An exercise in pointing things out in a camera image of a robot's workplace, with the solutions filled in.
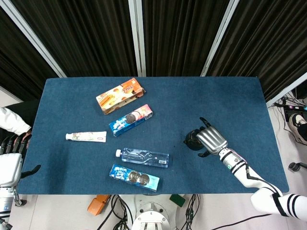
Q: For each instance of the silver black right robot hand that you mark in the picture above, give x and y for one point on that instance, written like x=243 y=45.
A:
x=212 y=140

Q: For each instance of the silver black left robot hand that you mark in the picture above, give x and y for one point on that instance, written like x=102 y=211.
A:
x=9 y=167

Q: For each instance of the bystander bare hand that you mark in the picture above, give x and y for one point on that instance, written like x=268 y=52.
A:
x=27 y=136

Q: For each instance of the black teapot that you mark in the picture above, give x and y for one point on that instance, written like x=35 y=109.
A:
x=192 y=141

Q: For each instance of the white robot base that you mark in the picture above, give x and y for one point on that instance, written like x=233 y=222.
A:
x=153 y=213

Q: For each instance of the white sleeved person forearm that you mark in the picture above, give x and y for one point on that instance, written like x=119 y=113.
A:
x=10 y=119

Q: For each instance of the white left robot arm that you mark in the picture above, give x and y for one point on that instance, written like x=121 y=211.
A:
x=6 y=201

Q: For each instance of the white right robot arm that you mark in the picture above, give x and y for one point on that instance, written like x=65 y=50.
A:
x=251 y=178

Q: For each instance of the blue tablecloth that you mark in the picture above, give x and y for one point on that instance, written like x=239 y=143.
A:
x=216 y=100

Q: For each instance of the white toothpaste tube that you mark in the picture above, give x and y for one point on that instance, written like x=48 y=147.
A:
x=86 y=136

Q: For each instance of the black pleated curtain panel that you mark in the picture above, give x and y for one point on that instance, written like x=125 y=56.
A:
x=84 y=36
x=19 y=72
x=180 y=36
x=268 y=48

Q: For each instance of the green block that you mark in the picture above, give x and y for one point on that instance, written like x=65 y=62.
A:
x=178 y=200

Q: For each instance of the clear plastic water bottle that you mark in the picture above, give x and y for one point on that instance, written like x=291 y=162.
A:
x=144 y=157

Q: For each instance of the blue pink Oreo box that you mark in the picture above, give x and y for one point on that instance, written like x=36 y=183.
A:
x=129 y=121

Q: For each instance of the beige black sneaker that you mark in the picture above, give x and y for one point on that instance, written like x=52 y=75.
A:
x=297 y=127

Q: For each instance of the blue Oreo pack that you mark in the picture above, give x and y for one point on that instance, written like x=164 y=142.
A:
x=134 y=177

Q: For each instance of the black chair caster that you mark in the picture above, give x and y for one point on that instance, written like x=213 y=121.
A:
x=296 y=166

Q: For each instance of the orange biscuit box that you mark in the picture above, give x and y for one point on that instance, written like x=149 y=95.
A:
x=117 y=95

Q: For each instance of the white metal frame post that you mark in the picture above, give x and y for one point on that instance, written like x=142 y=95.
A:
x=220 y=36
x=285 y=92
x=33 y=40
x=138 y=36

